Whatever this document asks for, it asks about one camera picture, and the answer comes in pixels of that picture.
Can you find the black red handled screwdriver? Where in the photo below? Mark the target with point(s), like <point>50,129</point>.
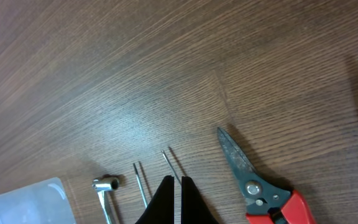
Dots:
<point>171,167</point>

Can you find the red handled snips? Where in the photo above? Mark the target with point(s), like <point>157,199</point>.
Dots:
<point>265,203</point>

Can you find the clear plastic container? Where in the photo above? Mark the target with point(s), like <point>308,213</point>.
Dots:
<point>42,202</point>

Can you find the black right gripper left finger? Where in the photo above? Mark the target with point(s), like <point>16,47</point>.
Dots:
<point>161,207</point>

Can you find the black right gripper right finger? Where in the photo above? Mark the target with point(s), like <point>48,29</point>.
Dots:
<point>193,208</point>

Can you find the green handled screwdriver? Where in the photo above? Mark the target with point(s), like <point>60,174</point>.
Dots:
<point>139,182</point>

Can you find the silver L-shaped socket wrench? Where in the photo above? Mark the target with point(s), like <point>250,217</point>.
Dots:
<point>103,186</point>

